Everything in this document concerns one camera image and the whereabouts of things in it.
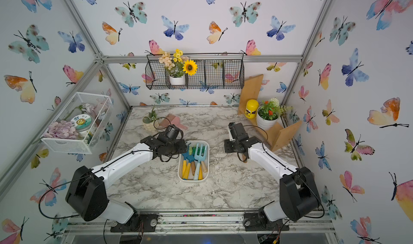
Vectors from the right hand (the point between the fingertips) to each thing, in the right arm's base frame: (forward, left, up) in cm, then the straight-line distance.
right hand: (230, 143), depth 87 cm
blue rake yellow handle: (-6, +22, -9) cm, 25 cm away
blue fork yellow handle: (-12, +24, -8) cm, 28 cm away
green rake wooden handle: (-1, +21, -9) cm, 23 cm away
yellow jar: (+24, -13, +4) cm, 27 cm away
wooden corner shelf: (+3, -23, +3) cm, 24 cm away
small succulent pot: (+17, +52, -5) cm, 55 cm away
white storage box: (-14, +13, -11) cm, 22 cm away
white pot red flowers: (+14, -20, +9) cm, 26 cm away
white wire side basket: (+5, +65, +19) cm, 68 cm away
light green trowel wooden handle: (-10, +14, -9) cm, 19 cm away
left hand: (-3, +23, +1) cm, 24 cm away
